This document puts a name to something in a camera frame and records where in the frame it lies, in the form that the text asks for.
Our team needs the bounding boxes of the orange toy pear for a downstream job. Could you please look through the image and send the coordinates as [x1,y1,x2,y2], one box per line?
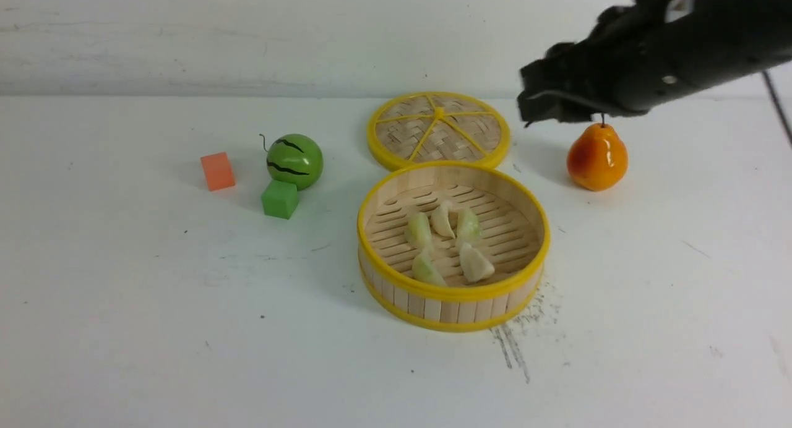
[566,113,630,192]

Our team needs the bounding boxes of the orange foam cube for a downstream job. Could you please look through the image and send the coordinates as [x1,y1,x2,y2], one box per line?
[200,152,236,191]

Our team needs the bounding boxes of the woven bamboo steamer lid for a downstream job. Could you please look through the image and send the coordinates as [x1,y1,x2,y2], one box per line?
[366,92,511,171]

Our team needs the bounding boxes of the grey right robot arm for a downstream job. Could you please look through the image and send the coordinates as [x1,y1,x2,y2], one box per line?
[517,0,791,124]

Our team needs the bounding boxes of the greenish dumpling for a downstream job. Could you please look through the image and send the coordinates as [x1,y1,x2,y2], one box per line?
[455,208,483,247]
[411,248,448,288]
[404,212,433,250]

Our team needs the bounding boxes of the white dumpling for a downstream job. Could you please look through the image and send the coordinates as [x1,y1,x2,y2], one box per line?
[429,200,456,239]
[458,242,495,283]

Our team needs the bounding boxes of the bamboo steamer tray yellow rim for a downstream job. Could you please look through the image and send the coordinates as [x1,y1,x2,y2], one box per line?
[356,162,551,332]

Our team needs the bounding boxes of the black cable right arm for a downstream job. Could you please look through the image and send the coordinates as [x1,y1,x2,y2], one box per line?
[761,69,792,147]

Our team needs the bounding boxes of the green toy watermelon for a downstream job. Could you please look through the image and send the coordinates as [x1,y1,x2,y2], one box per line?
[260,133,324,190]

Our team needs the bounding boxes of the green foam cube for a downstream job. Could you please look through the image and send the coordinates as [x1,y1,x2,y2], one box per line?
[260,180,299,220]

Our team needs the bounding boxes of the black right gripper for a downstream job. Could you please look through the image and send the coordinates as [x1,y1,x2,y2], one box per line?
[517,0,791,124]

